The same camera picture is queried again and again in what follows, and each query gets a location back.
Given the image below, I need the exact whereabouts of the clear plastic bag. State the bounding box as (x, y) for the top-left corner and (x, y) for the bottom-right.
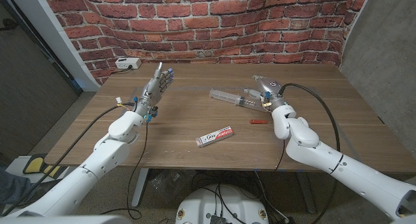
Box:
(151, 169), (183, 199)

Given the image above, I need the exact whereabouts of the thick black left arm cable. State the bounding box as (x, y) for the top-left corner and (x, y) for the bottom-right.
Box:
(0, 102), (136, 218)

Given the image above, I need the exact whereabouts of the white red toothpaste box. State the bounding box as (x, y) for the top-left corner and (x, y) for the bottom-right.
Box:
(195, 125), (235, 148)

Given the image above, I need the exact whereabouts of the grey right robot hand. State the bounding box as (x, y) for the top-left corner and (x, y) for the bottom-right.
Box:
(243, 75), (289, 112)

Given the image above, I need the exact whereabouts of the yellow white foot pedal unit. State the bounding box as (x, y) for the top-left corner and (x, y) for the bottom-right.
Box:
(6, 155), (66, 181)

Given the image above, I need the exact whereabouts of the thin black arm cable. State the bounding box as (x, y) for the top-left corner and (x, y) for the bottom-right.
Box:
(125, 120), (150, 221)
(274, 138), (287, 172)

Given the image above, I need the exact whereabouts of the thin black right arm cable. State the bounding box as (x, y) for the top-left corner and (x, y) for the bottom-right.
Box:
(274, 138), (287, 172)

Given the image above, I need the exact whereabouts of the person's leg in jeans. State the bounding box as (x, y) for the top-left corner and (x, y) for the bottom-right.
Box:
(0, 168), (35, 207)

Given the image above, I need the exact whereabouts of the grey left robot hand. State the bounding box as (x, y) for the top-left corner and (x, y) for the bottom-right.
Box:
(134, 62), (175, 121)

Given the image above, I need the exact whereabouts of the grey table leg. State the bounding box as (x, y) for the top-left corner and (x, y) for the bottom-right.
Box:
(131, 168), (150, 208)
(294, 171), (317, 215)

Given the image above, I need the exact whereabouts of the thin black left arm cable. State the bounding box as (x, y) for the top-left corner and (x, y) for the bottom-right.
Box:
(125, 120), (150, 221)

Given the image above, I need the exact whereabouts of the white power strip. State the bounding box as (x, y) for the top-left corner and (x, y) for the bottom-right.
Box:
(114, 56), (142, 70)

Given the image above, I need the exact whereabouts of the black power strip cord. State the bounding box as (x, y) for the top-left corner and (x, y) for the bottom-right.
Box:
(111, 65), (133, 75)

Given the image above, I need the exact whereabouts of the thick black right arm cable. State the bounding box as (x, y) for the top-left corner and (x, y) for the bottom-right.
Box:
(278, 82), (341, 224)

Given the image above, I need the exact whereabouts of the clear plastic syringe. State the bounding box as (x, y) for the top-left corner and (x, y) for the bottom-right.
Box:
(209, 88), (271, 113)

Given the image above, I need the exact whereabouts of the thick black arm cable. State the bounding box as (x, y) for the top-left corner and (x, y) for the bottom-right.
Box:
(278, 82), (341, 224)
(0, 102), (136, 218)

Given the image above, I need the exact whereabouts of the printed red brick backdrop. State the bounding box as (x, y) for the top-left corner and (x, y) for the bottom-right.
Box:
(40, 0), (372, 86)

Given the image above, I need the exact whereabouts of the white robot torso base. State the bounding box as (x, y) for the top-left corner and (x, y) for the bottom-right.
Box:
(175, 184), (270, 224)

